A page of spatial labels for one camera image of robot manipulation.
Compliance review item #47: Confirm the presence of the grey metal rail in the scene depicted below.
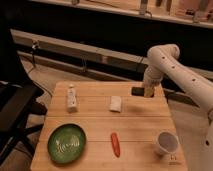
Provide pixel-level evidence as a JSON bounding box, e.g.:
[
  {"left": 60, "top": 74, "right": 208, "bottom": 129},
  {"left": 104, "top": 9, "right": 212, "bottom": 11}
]
[{"left": 10, "top": 29, "right": 213, "bottom": 89}]

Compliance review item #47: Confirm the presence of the black eraser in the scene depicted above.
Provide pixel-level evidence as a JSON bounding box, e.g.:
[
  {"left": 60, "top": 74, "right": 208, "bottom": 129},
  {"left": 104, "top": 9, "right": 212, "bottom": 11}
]
[{"left": 131, "top": 87, "right": 144, "bottom": 96}]

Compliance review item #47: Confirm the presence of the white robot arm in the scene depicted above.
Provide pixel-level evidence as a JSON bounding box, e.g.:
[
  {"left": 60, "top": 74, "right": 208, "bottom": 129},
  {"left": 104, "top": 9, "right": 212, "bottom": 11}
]
[{"left": 143, "top": 44, "right": 213, "bottom": 171}]

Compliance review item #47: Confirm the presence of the orange carrot toy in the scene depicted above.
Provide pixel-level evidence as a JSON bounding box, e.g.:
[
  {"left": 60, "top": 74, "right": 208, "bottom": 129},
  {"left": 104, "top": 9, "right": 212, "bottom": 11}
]
[{"left": 111, "top": 133, "right": 120, "bottom": 157}]

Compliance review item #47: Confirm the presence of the black chair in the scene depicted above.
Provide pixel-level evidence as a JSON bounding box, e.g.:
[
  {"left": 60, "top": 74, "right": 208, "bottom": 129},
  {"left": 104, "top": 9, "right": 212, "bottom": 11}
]
[{"left": 0, "top": 84, "right": 47, "bottom": 165}]

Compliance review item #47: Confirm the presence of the white ceramic cup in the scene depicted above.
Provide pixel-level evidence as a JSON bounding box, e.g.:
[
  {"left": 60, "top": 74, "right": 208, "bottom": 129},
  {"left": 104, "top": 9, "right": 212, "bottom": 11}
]
[{"left": 154, "top": 131, "right": 179, "bottom": 156}]

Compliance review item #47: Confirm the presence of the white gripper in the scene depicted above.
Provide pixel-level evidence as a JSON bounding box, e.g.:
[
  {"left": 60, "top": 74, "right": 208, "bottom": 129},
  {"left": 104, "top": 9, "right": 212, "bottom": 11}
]
[{"left": 143, "top": 77, "right": 161, "bottom": 98}]

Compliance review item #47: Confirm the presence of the green glass plate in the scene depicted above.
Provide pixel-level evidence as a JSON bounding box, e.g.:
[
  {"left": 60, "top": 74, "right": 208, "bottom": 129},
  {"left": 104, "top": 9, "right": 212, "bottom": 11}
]
[{"left": 47, "top": 123, "right": 87, "bottom": 164}]

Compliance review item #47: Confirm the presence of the white folded cloth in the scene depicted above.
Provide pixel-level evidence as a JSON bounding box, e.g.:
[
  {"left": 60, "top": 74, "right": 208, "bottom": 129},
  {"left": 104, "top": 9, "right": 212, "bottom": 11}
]
[{"left": 110, "top": 96, "right": 122, "bottom": 112}]

